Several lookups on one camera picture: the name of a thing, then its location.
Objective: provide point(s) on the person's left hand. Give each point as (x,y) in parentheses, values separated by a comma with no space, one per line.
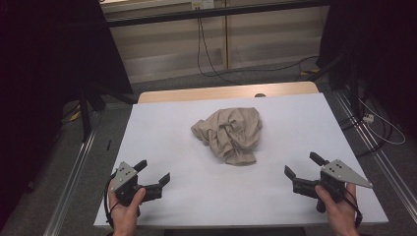
(124,216)

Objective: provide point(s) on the black horizontal metal bar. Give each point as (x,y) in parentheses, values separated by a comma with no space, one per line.
(164,17)

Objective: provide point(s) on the person's right hand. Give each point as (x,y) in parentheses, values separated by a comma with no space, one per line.
(342,213)

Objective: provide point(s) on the beige garment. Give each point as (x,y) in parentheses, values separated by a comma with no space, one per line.
(236,131)

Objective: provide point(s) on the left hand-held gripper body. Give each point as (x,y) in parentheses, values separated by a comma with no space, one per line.
(123,178)

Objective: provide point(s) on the black curtain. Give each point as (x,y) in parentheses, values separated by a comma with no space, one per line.
(387,49)
(39,65)

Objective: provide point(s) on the metal floor rail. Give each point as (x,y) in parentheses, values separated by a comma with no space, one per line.
(387,167)
(70,187)

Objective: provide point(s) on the white table cover sheet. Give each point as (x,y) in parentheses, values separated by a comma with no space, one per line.
(203,196)

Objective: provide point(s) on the yellow floor tape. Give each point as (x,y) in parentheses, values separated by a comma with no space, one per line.
(75,116)
(309,72)

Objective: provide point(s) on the black metal stand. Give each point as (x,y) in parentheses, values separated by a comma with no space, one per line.
(85,118)
(354,88)

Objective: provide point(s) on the small black floor piece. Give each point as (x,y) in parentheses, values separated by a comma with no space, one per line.
(108,145)

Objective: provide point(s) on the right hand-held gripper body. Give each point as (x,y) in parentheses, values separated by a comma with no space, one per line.
(342,173)

